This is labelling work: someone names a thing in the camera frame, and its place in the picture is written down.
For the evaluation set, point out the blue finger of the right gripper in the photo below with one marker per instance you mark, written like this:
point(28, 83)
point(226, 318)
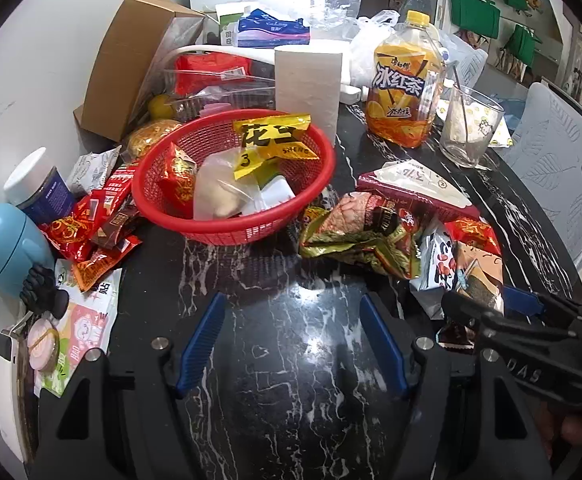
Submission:
point(521, 301)

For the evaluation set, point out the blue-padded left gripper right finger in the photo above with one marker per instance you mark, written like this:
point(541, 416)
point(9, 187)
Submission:
point(389, 358)

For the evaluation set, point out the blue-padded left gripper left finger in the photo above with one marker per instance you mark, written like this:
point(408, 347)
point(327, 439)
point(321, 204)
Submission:
point(200, 344)

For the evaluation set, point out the seaweed roll snack pack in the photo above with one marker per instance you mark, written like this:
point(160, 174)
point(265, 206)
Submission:
point(479, 276)

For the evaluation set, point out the small red candy packet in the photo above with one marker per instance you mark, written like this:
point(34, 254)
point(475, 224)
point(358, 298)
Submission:
point(474, 233)

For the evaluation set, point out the white red peanut bag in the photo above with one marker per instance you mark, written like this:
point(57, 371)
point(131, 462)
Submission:
point(437, 261)

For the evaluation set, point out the green red nutritious snack bag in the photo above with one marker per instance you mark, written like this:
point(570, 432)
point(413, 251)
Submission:
point(364, 228)

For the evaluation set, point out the dark red white snack bag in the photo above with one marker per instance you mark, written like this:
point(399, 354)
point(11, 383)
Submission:
point(418, 188)

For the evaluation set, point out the pink green leaflet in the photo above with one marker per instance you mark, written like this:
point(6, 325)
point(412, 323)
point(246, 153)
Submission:
point(55, 346)

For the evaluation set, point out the red snack packets pile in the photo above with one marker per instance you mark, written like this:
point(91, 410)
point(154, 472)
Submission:
point(97, 234)

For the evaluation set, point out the white chair cover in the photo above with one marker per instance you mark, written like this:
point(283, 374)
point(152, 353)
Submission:
point(546, 154)

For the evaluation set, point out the clear glass cup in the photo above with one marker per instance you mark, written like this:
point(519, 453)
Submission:
point(469, 125)

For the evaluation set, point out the white power bank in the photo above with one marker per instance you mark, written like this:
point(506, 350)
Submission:
point(12, 423)

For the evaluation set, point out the light blue round gadget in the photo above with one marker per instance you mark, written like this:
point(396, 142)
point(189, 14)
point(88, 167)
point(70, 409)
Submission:
point(22, 245)

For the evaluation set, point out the white-lid blue jar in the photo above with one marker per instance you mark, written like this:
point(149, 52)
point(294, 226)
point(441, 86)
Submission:
point(36, 187)

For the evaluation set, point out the yellow peanut snack bag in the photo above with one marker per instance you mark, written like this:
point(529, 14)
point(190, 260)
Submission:
point(273, 142)

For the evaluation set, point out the iced tea bottle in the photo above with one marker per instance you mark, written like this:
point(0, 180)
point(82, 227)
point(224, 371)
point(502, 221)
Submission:
point(407, 83)

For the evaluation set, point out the clear plastic container red contents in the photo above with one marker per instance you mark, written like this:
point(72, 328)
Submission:
point(200, 83)

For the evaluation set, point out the green tote bag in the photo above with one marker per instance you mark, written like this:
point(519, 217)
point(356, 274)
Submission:
point(479, 16)

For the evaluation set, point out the white paper towel roll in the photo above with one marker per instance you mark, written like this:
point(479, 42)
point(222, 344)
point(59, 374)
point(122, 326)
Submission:
point(308, 81)

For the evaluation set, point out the brown cardboard box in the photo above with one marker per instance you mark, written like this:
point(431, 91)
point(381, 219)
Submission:
point(127, 72)

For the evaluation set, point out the blue tissue pack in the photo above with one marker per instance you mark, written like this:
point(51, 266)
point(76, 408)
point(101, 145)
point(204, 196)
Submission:
point(262, 30)

